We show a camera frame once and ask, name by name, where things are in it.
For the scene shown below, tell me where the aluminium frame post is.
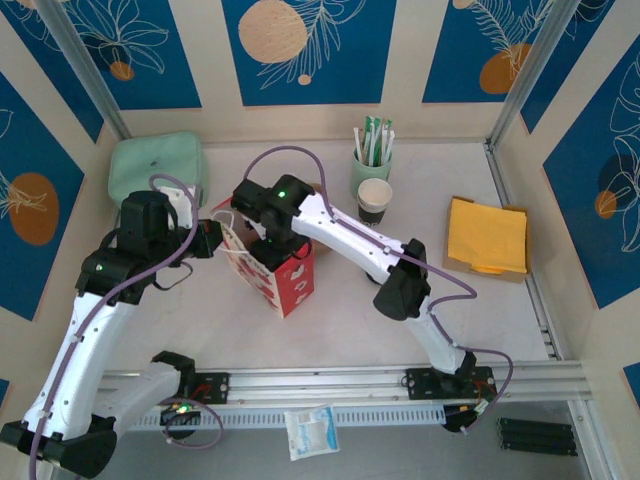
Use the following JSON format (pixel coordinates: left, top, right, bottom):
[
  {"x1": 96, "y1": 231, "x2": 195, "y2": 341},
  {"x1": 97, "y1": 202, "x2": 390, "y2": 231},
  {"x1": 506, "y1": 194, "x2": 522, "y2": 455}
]
[
  {"x1": 35, "y1": 0, "x2": 134, "y2": 143},
  {"x1": 485, "y1": 0, "x2": 585, "y2": 151}
]

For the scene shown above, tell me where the red white paper gift bag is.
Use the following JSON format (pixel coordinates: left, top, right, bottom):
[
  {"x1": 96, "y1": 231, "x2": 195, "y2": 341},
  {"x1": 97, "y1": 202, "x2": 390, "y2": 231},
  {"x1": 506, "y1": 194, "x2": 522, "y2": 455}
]
[{"x1": 209, "y1": 197, "x2": 317, "y2": 320}]

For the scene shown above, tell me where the grey slotted cable duct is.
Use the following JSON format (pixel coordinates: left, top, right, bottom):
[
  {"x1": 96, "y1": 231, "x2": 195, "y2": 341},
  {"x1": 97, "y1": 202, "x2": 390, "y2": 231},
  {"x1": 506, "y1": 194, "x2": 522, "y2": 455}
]
[{"x1": 117, "y1": 404, "x2": 447, "y2": 432}]

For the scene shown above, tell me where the black bar bundle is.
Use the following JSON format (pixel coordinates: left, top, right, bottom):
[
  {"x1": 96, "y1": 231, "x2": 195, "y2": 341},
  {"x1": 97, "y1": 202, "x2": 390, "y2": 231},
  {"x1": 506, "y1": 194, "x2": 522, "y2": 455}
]
[{"x1": 496, "y1": 417, "x2": 579, "y2": 457}]

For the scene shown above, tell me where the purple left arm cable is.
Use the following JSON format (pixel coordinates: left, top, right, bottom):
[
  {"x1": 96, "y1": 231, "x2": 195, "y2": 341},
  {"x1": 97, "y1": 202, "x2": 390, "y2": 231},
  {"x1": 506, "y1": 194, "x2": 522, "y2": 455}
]
[{"x1": 27, "y1": 173, "x2": 225, "y2": 480}]

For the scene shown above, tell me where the yellow napkin stack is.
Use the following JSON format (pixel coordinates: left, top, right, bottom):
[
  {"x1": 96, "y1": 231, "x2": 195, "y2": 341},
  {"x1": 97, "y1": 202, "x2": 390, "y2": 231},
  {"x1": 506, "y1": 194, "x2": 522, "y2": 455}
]
[{"x1": 446, "y1": 196, "x2": 530, "y2": 276}]

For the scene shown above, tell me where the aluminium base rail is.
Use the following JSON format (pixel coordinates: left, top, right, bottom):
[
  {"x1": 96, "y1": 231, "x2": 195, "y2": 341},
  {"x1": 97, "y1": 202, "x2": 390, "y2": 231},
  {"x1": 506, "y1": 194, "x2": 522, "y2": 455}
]
[{"x1": 94, "y1": 366, "x2": 586, "y2": 416}]

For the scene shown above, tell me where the white blue sachet packet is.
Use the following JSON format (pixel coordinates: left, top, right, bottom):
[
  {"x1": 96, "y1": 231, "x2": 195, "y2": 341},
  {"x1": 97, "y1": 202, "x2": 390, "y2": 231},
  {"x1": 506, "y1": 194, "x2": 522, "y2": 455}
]
[{"x1": 283, "y1": 403, "x2": 341, "y2": 462}]

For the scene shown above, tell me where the green cylindrical holder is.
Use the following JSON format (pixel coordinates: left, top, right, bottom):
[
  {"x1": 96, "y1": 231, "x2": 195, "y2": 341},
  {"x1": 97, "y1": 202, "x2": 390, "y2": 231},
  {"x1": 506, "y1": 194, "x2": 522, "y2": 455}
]
[{"x1": 349, "y1": 147, "x2": 394, "y2": 196}]

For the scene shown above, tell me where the black paper cup stack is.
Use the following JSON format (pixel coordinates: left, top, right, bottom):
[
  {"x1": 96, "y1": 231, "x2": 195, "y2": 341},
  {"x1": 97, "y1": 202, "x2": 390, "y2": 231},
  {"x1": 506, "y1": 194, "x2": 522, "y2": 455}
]
[{"x1": 356, "y1": 178, "x2": 394, "y2": 229}]

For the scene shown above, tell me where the aluminium table edge rail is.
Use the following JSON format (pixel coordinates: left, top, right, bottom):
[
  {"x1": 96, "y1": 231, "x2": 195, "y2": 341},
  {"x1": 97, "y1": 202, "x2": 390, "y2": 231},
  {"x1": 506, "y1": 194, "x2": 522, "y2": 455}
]
[{"x1": 485, "y1": 142, "x2": 566, "y2": 362}]

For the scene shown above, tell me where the black base electronics module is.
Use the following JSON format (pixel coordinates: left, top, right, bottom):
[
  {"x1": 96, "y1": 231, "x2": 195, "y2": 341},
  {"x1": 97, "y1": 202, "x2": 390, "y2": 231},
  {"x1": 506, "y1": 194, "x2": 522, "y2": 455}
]
[
  {"x1": 158, "y1": 398, "x2": 203, "y2": 427},
  {"x1": 442, "y1": 394, "x2": 497, "y2": 436}
]

